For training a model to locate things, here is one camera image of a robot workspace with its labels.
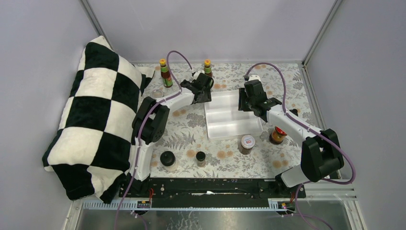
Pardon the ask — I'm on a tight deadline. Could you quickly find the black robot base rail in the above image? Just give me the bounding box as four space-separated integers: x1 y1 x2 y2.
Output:
118 177 306 208

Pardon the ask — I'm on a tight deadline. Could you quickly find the red lid sauce jar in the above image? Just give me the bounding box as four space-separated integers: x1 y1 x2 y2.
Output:
269 126 287 145

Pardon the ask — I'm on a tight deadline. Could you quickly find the white lid brown jar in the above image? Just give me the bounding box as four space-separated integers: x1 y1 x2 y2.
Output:
238 135 256 155

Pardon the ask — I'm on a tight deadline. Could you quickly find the large black lid jar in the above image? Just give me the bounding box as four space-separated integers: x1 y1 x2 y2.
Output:
160 151 178 172

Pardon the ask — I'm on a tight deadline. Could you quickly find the small black cap spice jar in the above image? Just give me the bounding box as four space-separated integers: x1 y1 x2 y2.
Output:
195 151 206 167

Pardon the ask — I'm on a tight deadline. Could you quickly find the clear glass jar metal rim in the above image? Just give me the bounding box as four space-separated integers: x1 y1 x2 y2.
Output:
150 89 165 99

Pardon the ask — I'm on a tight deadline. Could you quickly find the red label sauce bottle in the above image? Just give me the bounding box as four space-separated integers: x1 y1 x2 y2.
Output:
203 59 213 77

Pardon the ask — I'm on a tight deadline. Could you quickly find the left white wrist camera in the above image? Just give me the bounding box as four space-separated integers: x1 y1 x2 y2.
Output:
192 70 206 82

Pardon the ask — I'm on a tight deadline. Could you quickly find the white plastic organizer tray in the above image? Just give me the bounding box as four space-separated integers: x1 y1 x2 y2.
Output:
204 90 263 141

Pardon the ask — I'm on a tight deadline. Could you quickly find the floral table mat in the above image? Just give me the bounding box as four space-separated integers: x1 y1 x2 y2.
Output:
150 63 314 178

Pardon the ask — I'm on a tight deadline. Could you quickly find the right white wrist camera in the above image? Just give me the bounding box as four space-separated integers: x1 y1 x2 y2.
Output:
244 74 261 81

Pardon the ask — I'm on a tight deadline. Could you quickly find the green label sauce bottle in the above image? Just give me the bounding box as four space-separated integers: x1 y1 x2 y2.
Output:
159 59 173 88

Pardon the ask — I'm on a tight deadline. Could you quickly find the black white checkered pillow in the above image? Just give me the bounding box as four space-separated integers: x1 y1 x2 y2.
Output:
42 36 155 204

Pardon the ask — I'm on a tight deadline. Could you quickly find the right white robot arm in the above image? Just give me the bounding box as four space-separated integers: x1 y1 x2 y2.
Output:
238 80 344 197

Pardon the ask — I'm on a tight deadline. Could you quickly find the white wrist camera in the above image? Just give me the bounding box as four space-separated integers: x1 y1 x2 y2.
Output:
244 74 261 81
192 70 206 82

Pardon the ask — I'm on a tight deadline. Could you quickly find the black cap brown spice shaker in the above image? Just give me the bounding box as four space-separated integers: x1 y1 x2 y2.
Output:
289 109 298 116

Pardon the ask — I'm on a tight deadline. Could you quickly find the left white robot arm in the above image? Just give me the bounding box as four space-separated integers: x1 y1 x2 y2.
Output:
129 72 214 197

